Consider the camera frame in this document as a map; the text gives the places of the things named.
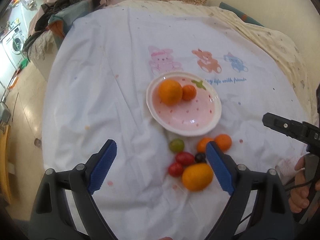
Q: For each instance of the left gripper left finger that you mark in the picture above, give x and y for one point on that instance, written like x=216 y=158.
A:
x=51 y=217

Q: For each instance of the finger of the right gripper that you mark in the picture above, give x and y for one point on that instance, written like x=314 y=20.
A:
x=290 y=128

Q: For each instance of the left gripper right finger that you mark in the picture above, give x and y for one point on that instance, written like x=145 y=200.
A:
x=271 y=217

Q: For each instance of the small tangerine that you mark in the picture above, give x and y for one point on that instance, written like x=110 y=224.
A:
x=223 y=141
x=189 y=92
x=201 y=145

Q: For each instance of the large oval orange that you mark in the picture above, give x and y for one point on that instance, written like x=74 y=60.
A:
x=197 y=177

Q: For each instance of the dark purple grape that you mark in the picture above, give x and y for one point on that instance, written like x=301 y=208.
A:
x=200 y=158

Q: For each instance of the red cherry tomato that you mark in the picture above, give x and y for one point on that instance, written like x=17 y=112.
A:
x=175 y=169
x=185 y=158

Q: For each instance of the green round fruit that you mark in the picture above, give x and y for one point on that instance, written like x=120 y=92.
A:
x=176 y=145

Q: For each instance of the person's right hand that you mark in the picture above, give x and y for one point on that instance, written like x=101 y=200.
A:
x=299 y=196

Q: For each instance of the yellow wooden chair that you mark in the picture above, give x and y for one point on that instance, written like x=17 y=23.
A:
x=4 y=172

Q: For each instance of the white cartoon bear sheet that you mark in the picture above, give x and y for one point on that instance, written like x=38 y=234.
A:
x=97 y=91

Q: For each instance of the pink strawberry ceramic plate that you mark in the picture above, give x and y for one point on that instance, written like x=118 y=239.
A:
x=187 y=118

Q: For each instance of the grey metal stool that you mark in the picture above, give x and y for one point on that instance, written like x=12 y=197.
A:
x=4 y=115

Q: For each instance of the small tangerine in plate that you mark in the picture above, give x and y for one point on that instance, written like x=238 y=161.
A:
x=189 y=92

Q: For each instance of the large orange in plate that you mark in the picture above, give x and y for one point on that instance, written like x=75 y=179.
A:
x=170 y=92

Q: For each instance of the pile of dark clothes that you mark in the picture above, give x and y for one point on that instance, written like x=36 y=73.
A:
x=39 y=35

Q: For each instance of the white washing machine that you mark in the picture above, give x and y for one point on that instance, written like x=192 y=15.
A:
x=13 y=43

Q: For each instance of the teal orange blanket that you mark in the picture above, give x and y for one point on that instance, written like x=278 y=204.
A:
x=61 y=22

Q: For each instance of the teal cushion by wall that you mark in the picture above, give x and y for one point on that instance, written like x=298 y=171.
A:
x=240 y=14

